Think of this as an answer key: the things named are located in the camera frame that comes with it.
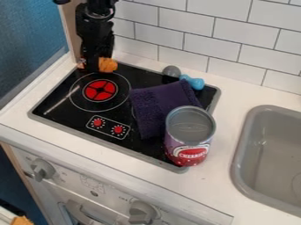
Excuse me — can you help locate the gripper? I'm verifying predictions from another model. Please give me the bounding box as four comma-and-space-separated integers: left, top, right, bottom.
74, 3, 118, 73

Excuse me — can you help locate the orange toy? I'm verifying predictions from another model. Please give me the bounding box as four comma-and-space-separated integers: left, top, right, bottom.
97, 56, 119, 74

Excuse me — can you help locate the toy stove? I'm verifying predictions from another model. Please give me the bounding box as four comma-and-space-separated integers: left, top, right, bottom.
26, 60, 223, 175

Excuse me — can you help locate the purple cloth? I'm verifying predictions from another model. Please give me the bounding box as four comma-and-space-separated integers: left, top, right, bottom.
127, 78, 206, 141

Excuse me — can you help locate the blue and grey toy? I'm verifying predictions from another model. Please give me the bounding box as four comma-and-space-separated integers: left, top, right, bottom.
161, 64, 208, 91

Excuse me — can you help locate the purple and red can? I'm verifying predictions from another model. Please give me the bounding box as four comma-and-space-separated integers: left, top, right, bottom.
162, 105, 218, 168

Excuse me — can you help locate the toy sink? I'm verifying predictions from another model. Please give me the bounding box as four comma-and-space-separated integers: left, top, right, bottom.
229, 104, 301, 219

